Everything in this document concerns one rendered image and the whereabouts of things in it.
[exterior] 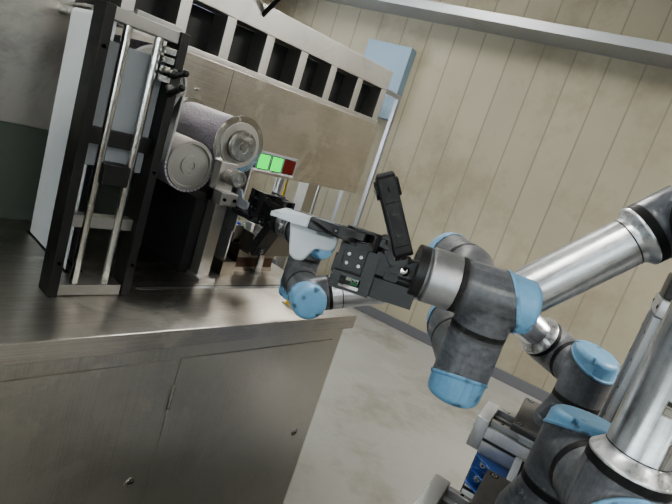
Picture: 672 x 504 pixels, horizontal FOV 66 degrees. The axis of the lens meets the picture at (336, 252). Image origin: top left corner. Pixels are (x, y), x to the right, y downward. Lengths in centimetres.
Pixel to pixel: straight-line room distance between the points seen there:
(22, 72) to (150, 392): 80
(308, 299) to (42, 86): 84
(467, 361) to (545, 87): 351
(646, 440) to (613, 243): 27
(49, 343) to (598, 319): 356
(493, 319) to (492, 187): 340
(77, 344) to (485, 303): 67
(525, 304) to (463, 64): 367
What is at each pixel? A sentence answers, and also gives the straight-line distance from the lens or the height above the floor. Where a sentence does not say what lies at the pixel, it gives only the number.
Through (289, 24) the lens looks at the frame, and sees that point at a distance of 182.
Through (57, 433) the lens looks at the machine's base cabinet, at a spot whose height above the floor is 69.
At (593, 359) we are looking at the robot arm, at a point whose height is 104.
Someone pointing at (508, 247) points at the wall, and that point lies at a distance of 403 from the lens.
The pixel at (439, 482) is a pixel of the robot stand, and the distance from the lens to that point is 113.
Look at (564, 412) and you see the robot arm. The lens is 95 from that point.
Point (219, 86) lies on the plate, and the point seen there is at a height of 138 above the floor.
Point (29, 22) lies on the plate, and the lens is 146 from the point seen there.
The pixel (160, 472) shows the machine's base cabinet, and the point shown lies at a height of 52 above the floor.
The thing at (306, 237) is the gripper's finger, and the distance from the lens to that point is 65.
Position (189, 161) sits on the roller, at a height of 118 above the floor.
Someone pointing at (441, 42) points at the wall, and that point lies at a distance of 438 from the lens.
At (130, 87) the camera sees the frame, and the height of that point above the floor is 131.
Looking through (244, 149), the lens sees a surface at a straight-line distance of 133.
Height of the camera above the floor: 135
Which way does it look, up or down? 12 degrees down
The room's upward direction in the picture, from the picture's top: 18 degrees clockwise
